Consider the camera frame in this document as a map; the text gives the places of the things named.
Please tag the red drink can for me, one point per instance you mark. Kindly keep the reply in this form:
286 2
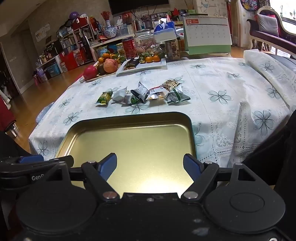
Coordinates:
129 47

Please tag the red cloth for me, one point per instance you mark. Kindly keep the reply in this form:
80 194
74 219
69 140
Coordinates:
7 113

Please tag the person's dark clothing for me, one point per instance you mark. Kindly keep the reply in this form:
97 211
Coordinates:
282 148

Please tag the blue tissue pack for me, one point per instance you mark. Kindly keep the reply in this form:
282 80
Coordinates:
165 26

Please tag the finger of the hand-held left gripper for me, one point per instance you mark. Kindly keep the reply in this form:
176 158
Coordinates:
31 159
64 161

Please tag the desk calendar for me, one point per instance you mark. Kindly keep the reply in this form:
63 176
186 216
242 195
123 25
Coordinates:
208 30

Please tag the white pink snack packet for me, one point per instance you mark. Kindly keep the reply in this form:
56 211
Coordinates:
155 91

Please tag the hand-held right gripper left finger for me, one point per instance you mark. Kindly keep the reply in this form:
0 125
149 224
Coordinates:
108 165

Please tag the white lace cloth cover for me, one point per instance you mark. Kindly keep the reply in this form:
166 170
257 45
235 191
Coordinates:
270 69

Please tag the white rectangular plate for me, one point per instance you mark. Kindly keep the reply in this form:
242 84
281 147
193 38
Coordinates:
152 66

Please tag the pile of tangerines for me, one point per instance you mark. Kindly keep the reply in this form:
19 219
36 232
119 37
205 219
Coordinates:
106 56

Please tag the white blue-edged box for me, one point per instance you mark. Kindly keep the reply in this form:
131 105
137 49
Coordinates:
165 36

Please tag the white text-printed snack packet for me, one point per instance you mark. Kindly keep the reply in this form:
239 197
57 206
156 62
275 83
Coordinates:
143 89

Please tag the small food jar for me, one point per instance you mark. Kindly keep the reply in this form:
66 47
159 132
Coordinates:
120 51

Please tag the silver foil snack packet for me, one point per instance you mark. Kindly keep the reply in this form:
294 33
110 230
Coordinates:
177 97

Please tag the cluttered bookshelf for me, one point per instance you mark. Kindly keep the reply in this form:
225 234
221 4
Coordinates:
74 39

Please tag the dark round fruit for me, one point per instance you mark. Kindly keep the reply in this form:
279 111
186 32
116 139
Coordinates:
100 69

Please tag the grey cushion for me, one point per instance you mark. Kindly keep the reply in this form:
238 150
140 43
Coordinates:
268 24

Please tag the gold metal tin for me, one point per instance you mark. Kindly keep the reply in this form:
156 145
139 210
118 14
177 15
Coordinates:
138 143

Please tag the blue white porcelain vase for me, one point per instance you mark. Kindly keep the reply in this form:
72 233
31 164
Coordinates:
110 30

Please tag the gold foil snack packet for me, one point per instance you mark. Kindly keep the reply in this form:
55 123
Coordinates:
159 97

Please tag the ornate dark sofa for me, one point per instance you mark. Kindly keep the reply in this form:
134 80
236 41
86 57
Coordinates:
266 38

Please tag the green yellow snack packet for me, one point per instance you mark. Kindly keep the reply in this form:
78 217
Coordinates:
104 98

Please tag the red box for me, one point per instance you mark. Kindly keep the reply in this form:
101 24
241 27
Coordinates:
69 61

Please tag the black snack packet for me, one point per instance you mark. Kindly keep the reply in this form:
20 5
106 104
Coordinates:
131 63

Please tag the wooden fruit tray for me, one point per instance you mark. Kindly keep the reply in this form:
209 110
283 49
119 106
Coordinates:
101 76

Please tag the dark green snack packet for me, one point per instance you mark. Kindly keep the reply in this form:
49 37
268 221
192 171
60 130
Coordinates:
134 99

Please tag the brown heart-print snack packet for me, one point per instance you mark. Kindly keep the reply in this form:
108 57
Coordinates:
170 85

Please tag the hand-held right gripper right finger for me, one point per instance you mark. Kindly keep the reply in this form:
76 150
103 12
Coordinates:
190 165

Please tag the purple ball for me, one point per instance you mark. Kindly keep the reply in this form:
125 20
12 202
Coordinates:
74 15

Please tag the plain grey snack packet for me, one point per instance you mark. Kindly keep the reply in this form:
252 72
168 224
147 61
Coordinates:
119 96

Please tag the black television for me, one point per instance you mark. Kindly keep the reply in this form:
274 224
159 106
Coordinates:
138 5

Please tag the blue storage bin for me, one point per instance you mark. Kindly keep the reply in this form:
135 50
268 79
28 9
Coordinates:
53 70

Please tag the tangerine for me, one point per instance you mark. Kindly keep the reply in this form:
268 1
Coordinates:
156 58
148 59

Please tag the low white shelf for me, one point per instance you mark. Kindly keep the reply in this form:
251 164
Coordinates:
46 62

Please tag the large glass jar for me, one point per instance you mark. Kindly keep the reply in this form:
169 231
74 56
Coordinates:
146 41

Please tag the brown patterned snack bag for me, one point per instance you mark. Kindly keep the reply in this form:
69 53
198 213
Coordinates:
173 49

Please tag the pale red apple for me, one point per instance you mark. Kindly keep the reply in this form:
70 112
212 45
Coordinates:
110 65

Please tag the white floral lace tablecloth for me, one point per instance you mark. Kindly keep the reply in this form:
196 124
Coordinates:
219 76

